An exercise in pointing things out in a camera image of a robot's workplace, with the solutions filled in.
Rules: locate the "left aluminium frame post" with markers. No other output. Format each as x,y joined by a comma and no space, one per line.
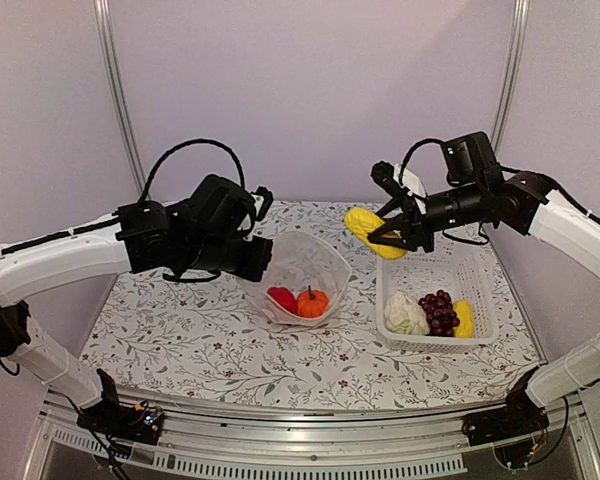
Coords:
113,73

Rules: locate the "aluminium front rail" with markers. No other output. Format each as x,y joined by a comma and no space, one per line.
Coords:
213,440

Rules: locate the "white cauliflower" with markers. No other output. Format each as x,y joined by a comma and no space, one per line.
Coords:
403,315

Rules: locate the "white plastic basket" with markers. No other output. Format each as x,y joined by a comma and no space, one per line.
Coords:
457,269

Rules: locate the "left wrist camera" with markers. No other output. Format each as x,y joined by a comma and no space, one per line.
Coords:
263,199

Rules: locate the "right aluminium frame post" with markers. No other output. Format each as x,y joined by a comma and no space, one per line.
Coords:
511,72

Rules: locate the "yellow lemon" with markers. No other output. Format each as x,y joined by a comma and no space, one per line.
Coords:
464,314

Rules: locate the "clear zip top bag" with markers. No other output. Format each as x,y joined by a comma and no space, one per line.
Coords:
300,262

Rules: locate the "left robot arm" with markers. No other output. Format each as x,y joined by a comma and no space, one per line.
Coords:
46,263

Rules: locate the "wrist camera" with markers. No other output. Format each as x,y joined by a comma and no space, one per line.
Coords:
263,199
396,181

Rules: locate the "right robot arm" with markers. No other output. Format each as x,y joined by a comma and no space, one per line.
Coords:
563,227

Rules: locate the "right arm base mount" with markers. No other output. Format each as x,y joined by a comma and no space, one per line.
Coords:
517,417

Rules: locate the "purple grape bunch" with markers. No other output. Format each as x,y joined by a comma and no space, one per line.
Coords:
439,313

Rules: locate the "orange mini pumpkin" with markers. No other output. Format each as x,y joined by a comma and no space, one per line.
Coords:
312,303

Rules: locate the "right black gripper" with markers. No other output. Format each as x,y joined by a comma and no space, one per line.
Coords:
416,231

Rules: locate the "yellow corn cob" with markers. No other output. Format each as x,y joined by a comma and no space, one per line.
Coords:
361,222

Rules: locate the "aluminium frame post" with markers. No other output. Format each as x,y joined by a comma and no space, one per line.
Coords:
113,73
511,72

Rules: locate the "red bell pepper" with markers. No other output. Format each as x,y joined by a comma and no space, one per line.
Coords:
284,298

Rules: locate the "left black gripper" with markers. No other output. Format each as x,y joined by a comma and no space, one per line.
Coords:
254,268

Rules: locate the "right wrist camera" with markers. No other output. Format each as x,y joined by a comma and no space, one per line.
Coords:
396,181

